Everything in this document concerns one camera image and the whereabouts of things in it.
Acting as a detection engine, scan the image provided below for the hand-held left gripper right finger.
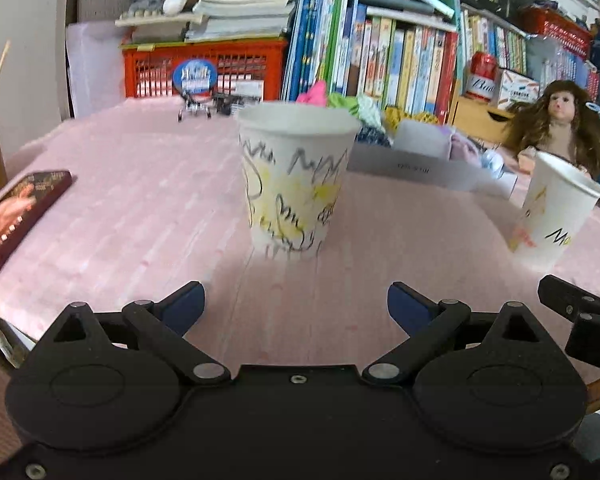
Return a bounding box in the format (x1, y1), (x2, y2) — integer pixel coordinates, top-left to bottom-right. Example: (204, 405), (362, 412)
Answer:
(362, 282), (541, 386)

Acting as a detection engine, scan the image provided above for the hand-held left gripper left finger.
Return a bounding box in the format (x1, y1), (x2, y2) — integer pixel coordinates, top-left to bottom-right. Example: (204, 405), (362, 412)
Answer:
(50, 281), (232, 386)

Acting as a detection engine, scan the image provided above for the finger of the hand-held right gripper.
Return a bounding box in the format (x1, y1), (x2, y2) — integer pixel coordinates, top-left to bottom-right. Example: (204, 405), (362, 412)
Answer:
(537, 274), (600, 322)

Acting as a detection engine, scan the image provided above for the grey cardboard tray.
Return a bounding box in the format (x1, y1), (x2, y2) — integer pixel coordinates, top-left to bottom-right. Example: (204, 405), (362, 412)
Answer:
(345, 117), (518, 201)

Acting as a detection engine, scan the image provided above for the scribbled paper cup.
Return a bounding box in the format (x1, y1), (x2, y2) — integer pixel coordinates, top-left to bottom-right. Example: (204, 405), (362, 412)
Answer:
(236, 101), (363, 261)

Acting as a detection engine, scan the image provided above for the pink sock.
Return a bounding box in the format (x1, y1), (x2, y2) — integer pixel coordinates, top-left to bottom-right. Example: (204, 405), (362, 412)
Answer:
(447, 132), (486, 161)

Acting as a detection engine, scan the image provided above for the dark blue scrunchie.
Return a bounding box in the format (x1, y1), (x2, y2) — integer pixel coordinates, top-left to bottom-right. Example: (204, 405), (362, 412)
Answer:
(355, 125), (393, 148)

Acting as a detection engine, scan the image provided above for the paper cup with coloured lettering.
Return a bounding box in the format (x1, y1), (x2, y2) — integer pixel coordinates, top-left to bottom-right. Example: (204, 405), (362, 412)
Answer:
(509, 151), (600, 273)

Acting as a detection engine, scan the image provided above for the brown haired doll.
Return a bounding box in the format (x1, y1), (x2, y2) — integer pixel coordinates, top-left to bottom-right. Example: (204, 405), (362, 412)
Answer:
(502, 79), (600, 178)

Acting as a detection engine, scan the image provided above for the dark red printed book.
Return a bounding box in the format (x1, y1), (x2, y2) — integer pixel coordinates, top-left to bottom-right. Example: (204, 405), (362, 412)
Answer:
(0, 170), (74, 285)

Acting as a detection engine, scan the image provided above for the yellow dotted scrunchie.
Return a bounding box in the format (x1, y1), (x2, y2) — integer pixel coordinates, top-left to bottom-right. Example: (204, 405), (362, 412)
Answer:
(384, 106), (441, 126)

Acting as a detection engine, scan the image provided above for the wooden drawer box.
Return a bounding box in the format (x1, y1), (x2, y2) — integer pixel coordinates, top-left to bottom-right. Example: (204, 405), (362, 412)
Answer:
(447, 80), (518, 143)

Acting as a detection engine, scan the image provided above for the green plaid cloth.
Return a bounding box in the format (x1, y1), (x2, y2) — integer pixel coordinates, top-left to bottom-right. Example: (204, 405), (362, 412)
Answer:
(357, 94), (385, 131)

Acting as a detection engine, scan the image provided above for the row of pink spine books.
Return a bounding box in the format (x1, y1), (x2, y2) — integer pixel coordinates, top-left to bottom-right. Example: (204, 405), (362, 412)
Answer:
(540, 57), (600, 103)

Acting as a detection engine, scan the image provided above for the dark motorcycle model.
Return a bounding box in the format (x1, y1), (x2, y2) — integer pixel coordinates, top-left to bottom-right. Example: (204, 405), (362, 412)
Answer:
(212, 91), (238, 116)

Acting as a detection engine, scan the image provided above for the white pencil print box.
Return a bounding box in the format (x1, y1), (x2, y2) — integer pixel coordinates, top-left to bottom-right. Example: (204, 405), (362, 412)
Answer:
(495, 67), (540, 111)

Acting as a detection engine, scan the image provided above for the red drink can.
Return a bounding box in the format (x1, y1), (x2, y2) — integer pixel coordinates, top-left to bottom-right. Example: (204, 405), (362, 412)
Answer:
(467, 51), (499, 102)

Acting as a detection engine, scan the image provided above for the red plastic crate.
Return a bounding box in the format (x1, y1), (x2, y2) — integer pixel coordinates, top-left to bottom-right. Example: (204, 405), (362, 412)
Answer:
(121, 37), (288, 101)

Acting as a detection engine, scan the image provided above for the row of tall books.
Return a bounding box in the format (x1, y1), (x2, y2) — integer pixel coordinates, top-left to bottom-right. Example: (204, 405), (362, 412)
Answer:
(280, 0), (461, 116)

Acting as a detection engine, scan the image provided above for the row of small books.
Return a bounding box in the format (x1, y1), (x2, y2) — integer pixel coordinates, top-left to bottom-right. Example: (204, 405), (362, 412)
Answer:
(460, 7), (528, 73)

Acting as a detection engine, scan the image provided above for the red basket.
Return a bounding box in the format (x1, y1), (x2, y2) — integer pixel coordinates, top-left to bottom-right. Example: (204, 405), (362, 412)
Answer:
(520, 5), (593, 46)

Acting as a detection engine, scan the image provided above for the stack of lying books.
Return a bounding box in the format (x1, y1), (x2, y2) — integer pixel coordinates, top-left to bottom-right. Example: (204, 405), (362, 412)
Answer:
(185, 0), (298, 43)

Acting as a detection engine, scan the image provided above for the wire bicycle model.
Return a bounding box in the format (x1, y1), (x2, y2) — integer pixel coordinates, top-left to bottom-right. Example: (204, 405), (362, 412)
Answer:
(176, 87), (216, 123)

